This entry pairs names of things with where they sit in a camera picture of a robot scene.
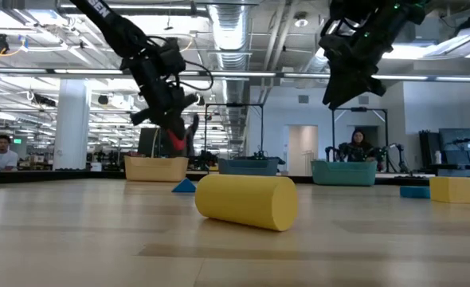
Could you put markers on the dark background desk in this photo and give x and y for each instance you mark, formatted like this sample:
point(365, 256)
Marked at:
point(458, 167)

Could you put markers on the tan plastic bin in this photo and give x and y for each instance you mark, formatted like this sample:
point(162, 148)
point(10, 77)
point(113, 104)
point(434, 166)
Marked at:
point(155, 171)

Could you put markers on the red foam block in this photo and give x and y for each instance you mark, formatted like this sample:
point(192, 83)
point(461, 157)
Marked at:
point(176, 142)

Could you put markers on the yellow rectangular foam block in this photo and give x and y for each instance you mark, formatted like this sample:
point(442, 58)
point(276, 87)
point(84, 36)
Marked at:
point(452, 190)

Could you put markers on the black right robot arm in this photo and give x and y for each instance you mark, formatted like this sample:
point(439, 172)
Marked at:
point(398, 12)

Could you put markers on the black background robot arm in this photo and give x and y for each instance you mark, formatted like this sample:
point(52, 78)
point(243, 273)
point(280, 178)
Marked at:
point(330, 153)
point(205, 161)
point(402, 153)
point(263, 155)

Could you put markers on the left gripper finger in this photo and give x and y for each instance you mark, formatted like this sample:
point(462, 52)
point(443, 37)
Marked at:
point(173, 125)
point(192, 135)

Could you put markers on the blue plastic bin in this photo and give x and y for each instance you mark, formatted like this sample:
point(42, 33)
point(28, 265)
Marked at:
point(247, 167)

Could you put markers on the green plastic bin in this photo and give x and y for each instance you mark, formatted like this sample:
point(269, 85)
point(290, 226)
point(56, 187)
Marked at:
point(344, 173)

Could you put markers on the yellow foam cylinder block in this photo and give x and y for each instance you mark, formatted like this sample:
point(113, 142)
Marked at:
point(243, 199)

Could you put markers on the grey wall vent grille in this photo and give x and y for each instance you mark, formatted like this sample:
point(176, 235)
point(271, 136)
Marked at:
point(364, 100)
point(303, 99)

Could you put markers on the small white box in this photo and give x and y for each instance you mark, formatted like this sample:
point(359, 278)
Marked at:
point(94, 167)

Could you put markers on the round ceiling fixture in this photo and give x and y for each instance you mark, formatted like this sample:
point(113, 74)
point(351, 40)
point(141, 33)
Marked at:
point(301, 22)

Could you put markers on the black upright panel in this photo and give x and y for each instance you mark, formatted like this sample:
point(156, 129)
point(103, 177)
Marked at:
point(426, 147)

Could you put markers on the white door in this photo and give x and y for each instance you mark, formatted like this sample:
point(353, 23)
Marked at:
point(302, 147)

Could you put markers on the white round column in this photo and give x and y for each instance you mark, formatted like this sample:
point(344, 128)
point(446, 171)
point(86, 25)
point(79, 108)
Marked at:
point(71, 119)

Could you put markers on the blue triangular foam block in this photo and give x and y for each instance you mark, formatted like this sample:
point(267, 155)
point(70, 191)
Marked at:
point(185, 188)

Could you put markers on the white bottle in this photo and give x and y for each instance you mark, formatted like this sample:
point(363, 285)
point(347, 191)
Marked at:
point(438, 158)

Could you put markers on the black metal frame stand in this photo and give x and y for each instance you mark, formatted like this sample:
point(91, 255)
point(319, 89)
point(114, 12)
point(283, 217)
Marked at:
point(378, 109)
point(235, 105)

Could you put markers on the long ceiling light bar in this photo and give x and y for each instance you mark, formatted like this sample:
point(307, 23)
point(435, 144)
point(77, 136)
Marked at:
point(239, 74)

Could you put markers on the black computer monitor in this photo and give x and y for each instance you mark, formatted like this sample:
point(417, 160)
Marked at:
point(145, 141)

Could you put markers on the person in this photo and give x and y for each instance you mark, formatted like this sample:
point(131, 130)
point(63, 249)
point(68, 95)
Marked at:
point(2, 157)
point(358, 143)

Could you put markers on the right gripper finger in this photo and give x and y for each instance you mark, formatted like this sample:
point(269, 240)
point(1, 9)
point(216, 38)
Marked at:
point(336, 93)
point(357, 93)

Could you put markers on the large dark wall screen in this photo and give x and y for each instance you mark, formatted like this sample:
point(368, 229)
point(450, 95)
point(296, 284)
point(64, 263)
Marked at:
point(450, 153)

